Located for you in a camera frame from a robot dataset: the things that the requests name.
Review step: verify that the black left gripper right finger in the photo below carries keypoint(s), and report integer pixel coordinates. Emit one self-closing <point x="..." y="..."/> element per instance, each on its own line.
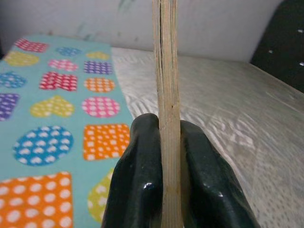
<point x="209" y="190"/>

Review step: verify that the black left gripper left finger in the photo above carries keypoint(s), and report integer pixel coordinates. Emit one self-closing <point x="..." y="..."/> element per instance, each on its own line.
<point x="133" y="185"/>

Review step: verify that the colourful children's board book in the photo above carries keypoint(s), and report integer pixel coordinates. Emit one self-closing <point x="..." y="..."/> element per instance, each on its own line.
<point x="167" y="71"/>

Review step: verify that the grey quilted mattress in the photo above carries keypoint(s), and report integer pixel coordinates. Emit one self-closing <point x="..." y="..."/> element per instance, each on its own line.
<point x="225" y="107"/>

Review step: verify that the teal blanket with colourful shapes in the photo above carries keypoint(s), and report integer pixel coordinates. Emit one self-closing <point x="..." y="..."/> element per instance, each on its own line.
<point x="59" y="142"/>

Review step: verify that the black tufted headboard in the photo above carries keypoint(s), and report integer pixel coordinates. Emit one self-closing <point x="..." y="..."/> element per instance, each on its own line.
<point x="282" y="42"/>

